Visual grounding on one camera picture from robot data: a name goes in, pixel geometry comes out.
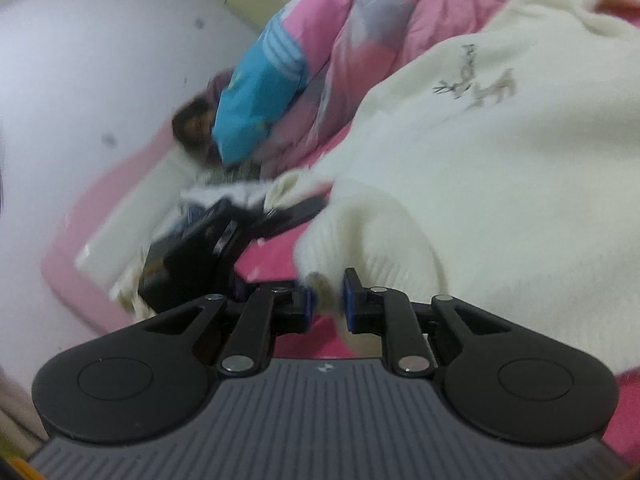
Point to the blue denim garment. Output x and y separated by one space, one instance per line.
192 217

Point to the pink white headboard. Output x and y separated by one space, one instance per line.
100 240

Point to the blue striped quilt cover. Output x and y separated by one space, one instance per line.
250 95

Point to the pink floral blanket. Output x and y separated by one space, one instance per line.
260 265

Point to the white deer sweater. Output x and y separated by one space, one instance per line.
500 160

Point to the pink grey floral quilt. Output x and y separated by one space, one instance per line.
400 10

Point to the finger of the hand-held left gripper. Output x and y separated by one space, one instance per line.
295 215

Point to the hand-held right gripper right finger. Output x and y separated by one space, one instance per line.
349 305

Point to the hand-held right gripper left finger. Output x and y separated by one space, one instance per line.
309 302

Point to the green patterned pillow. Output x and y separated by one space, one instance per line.
235 172

